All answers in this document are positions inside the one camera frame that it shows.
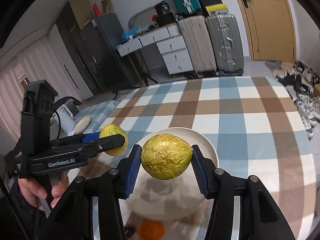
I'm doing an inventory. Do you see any smooth yellow-green guava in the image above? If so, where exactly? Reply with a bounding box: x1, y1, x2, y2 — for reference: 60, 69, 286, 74
99, 124, 129, 157

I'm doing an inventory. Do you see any wrinkled yellow guava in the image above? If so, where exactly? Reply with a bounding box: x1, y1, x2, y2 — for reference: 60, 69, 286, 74
140, 133, 193, 180

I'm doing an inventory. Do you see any orange tangerine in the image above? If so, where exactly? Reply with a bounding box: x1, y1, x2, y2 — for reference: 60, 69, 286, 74
137, 219, 165, 240

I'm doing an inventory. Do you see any person's left hand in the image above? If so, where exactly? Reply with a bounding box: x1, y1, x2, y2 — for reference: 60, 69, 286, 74
18, 171, 69, 211

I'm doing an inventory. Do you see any small cream plate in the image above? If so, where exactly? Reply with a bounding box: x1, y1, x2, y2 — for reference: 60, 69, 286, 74
74, 115, 92, 134

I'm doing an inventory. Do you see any large cream plate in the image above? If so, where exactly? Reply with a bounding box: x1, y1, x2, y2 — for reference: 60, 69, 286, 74
120, 127, 219, 221

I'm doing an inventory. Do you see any dark cherry lower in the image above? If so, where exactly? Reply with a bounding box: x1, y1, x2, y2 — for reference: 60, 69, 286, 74
124, 225, 136, 238

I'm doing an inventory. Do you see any checkered tablecloth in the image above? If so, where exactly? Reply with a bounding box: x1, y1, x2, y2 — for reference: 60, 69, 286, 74
79, 76, 316, 239

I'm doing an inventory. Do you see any dark refrigerator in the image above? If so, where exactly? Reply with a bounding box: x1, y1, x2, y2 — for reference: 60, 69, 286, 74
81, 14, 139, 92

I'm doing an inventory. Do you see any white high-top sneaker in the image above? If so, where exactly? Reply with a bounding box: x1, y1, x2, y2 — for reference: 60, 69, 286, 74
297, 94, 317, 140

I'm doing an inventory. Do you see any white drawer desk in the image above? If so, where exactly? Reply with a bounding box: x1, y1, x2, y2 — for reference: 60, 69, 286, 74
117, 23, 194, 75

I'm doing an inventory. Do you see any beige suitcase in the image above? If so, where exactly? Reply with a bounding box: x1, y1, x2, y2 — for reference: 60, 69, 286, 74
178, 15, 217, 76

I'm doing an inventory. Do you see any grey silver suitcase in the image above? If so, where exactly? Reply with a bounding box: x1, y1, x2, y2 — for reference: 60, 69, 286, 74
206, 14, 244, 76

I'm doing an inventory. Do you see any wooden door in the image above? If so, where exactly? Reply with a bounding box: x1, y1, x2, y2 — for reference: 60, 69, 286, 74
237, 0, 296, 62

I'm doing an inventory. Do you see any stack of shoe boxes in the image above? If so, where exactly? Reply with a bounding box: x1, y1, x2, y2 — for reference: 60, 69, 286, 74
199, 0, 229, 17

